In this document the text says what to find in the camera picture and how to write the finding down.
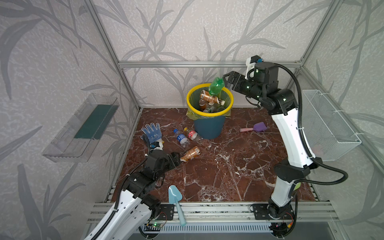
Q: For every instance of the clear acrylic wall shelf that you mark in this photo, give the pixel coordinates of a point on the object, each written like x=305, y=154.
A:
x=77, y=140

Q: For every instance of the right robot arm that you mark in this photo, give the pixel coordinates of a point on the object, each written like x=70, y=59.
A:
x=286, y=109

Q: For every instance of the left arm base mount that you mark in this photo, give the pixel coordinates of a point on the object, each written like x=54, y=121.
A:
x=164, y=212

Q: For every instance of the brown coffee bottle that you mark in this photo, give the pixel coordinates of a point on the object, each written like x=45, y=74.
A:
x=190, y=154
x=208, y=98
x=202, y=104

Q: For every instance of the light blue plastic trowel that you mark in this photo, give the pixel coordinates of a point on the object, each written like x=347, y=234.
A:
x=174, y=197

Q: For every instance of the teal bin with yellow rim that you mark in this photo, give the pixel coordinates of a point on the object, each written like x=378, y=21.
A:
x=209, y=128

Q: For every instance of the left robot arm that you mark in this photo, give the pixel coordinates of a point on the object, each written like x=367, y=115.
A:
x=134, y=204

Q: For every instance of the small circuit board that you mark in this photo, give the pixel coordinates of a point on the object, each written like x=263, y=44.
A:
x=153, y=227

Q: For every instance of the purple pink toy scoop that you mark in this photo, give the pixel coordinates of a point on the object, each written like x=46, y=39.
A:
x=258, y=127

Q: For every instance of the white wire mesh basket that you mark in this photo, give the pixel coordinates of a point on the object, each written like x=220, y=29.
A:
x=328, y=134

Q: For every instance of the Pepsi bottle blue cap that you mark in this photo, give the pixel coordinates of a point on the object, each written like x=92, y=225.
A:
x=182, y=139

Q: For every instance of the aluminium front rail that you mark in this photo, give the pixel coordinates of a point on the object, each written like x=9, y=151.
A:
x=225, y=212

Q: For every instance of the yellow-green bin liner bag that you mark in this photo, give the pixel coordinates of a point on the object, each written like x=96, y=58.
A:
x=193, y=98

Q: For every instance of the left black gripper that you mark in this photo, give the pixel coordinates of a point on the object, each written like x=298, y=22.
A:
x=174, y=159

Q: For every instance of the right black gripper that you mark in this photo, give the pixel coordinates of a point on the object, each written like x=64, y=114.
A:
x=234, y=79

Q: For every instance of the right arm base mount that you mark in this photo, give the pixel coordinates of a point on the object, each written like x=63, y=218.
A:
x=271, y=212

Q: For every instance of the light green plastic piece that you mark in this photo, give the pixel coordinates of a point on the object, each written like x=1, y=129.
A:
x=297, y=186

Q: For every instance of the red label bottle yellow cap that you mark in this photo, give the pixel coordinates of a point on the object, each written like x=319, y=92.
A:
x=193, y=135

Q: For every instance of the green Sprite bottle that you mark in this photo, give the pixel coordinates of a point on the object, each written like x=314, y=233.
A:
x=216, y=86

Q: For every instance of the blue dotted work glove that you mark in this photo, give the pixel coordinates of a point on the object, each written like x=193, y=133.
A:
x=153, y=132

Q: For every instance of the clear square bottle green-white cap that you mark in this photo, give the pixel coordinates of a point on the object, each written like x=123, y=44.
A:
x=213, y=107

